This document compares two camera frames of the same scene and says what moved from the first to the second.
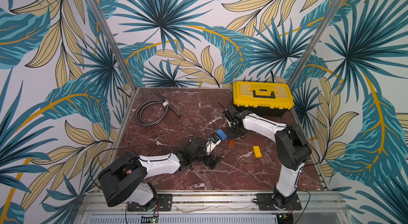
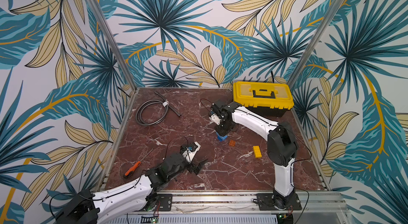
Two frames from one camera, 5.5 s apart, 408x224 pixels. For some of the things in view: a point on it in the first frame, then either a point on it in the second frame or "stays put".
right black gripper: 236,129 -> 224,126
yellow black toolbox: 266,98 stays put
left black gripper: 209,163 -> 193,169
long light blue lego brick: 221,134 stays put
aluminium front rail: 312,203 stays put
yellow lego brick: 257,152 stays put
